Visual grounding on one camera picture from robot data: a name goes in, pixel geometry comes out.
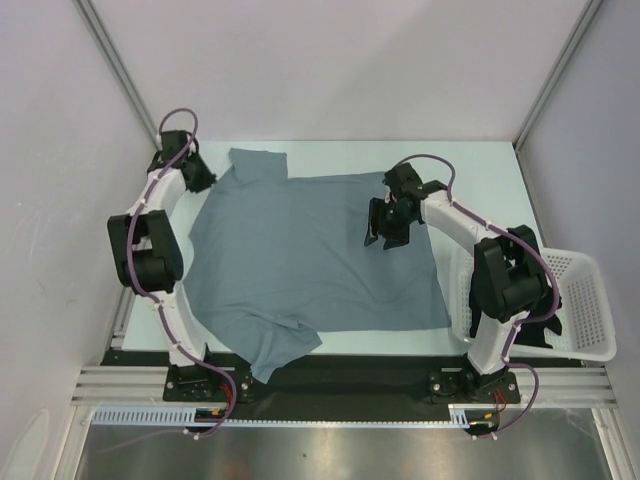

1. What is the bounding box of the white slotted cable duct right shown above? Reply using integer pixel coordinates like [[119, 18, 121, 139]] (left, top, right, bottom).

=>
[[447, 403, 501, 429]]

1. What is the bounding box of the black t shirt in basket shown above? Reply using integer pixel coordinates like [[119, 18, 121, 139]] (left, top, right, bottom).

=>
[[469, 291, 563, 349]]

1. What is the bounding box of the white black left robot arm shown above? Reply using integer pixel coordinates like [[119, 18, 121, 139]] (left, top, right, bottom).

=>
[[107, 130, 222, 402]]

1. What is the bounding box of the light blue t shirt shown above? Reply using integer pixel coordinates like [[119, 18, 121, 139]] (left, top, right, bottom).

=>
[[184, 148, 450, 382]]

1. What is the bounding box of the white slotted cable duct left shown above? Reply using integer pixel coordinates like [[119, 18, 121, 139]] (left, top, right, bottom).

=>
[[92, 406, 226, 427]]

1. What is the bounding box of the left aluminium frame post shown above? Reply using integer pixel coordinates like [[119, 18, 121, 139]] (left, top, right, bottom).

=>
[[71, 0, 160, 150]]

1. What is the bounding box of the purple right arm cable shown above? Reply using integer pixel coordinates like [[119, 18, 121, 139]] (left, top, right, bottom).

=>
[[394, 153, 564, 444]]

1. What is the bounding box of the aluminium front rail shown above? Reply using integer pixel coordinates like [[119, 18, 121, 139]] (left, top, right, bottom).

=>
[[71, 366, 617, 408]]

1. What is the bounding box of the right aluminium frame post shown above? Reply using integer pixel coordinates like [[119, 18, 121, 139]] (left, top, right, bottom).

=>
[[512, 0, 607, 155]]

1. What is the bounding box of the white perforated plastic basket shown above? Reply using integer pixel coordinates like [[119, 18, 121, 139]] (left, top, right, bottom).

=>
[[448, 248, 617, 362]]

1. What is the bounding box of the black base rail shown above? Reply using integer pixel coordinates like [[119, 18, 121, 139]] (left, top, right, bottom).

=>
[[101, 351, 521, 424]]

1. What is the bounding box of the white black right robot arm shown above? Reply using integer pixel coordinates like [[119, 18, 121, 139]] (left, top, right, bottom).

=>
[[364, 159, 560, 402]]

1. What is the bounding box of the white slotted cable duct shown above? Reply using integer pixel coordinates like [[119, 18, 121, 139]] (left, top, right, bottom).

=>
[[92, 406, 226, 427], [447, 403, 501, 429]]

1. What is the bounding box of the aluminium frame post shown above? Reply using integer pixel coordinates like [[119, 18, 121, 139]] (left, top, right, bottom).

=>
[[71, 0, 160, 150], [512, 0, 607, 155]]

